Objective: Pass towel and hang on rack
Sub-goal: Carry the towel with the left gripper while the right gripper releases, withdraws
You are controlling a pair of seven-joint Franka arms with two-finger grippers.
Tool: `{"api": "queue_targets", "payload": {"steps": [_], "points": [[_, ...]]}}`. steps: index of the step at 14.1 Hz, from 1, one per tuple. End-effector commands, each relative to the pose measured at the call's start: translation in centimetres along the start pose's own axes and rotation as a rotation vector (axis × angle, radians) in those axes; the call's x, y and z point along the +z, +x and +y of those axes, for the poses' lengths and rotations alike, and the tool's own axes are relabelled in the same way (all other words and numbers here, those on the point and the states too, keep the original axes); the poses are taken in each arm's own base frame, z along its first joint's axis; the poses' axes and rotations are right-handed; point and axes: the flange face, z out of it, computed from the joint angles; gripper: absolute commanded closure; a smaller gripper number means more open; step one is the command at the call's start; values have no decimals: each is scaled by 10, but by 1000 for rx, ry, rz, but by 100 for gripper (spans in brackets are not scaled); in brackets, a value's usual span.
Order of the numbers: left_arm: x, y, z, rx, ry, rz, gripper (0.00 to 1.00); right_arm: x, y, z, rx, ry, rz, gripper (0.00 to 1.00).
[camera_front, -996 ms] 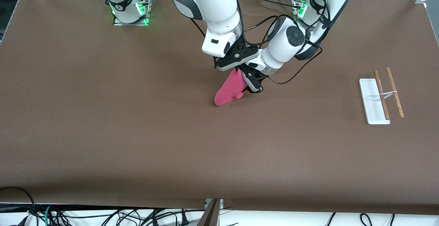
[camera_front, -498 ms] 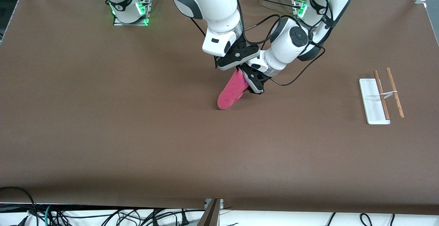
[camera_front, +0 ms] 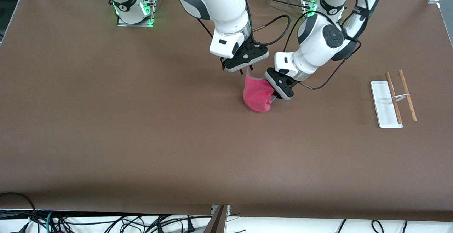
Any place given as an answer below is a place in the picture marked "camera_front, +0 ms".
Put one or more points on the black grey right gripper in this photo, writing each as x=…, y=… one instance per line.
x=242, y=71

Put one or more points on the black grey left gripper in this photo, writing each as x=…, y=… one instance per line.
x=273, y=99

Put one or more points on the pink towel with grey edge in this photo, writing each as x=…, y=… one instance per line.
x=258, y=95

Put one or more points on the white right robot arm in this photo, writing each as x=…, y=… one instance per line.
x=226, y=10

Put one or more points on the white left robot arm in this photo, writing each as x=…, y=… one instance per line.
x=318, y=45

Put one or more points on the white towel rack wooden bars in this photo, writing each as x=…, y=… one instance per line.
x=382, y=102

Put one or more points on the brown wooden beam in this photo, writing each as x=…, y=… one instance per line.
x=217, y=222

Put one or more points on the black power plug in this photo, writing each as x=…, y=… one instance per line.
x=190, y=226

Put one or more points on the metal table bracket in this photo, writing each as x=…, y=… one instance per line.
x=213, y=209

